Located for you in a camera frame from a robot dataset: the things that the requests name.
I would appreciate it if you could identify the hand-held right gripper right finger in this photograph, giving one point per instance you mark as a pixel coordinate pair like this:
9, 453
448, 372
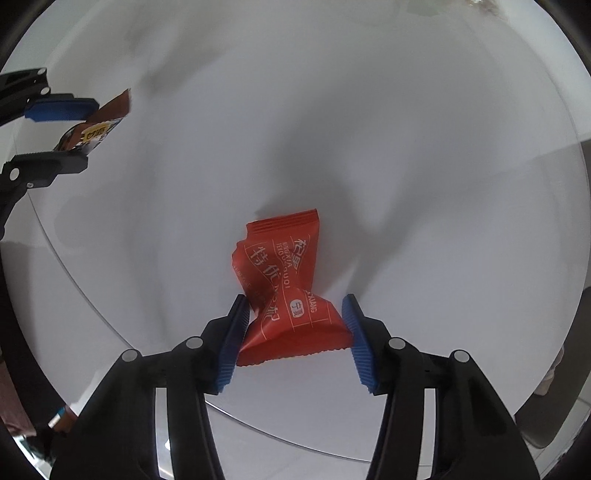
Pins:
360, 341

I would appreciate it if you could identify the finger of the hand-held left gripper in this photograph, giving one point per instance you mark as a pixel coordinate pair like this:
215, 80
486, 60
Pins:
60, 108
51, 164

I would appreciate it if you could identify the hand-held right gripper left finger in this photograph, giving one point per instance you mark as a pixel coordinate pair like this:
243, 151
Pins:
231, 341

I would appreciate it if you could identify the brown snack wrapper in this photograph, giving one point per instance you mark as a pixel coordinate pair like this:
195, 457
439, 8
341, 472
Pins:
111, 110

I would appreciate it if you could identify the red printed snack wrapper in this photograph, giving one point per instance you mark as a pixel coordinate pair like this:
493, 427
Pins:
281, 277

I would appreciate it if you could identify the beige cloth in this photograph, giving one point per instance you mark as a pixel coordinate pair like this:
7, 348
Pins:
551, 374

